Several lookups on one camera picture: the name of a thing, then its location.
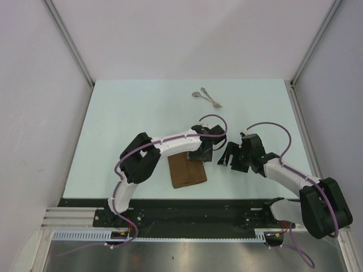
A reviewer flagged right aluminium frame post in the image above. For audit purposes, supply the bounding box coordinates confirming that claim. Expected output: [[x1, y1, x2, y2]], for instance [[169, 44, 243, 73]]
[[292, 0, 347, 86]]

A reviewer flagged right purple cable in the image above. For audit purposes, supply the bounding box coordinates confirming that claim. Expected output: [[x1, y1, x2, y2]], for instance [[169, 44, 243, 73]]
[[244, 121, 340, 269]]

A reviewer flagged aluminium frame post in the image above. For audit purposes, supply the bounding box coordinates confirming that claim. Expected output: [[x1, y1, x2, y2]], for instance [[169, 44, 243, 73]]
[[292, 0, 347, 86], [41, 0, 95, 87]]

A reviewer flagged spoon with pink handle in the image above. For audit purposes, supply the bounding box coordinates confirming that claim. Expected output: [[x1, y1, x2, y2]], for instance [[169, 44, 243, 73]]
[[192, 92, 222, 108]]

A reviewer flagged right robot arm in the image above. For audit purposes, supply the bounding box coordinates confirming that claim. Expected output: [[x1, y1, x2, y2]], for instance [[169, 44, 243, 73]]
[[218, 134, 353, 239]]

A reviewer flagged grey slotted cable duct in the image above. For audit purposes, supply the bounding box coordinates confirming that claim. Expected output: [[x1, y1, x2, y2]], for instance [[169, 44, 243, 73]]
[[52, 229, 272, 243]]

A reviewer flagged silver metal fork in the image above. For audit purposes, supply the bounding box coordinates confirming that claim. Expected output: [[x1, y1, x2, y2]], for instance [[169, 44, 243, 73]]
[[200, 87, 222, 108]]

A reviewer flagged brown cloth napkin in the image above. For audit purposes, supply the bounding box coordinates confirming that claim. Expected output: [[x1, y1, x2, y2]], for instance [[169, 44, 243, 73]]
[[168, 152, 208, 189]]

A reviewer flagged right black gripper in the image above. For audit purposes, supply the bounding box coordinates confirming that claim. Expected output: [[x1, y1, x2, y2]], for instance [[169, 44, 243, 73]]
[[217, 141, 252, 173]]

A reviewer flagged left aluminium frame post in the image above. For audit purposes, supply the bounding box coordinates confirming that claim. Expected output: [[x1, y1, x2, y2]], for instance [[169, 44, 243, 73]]
[[41, 0, 95, 87]]

